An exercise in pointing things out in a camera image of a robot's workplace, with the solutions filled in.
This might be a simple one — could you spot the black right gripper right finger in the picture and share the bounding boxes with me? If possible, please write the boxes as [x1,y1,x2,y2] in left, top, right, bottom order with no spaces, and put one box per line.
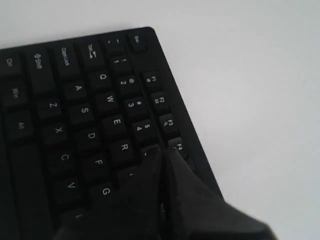
[164,148,277,240]

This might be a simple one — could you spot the black acer keyboard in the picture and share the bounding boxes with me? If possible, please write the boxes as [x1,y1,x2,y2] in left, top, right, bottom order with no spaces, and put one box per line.
[0,27,220,240]

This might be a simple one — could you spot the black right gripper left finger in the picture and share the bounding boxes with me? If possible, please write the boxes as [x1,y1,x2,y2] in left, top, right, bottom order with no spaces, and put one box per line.
[53,146,163,240]

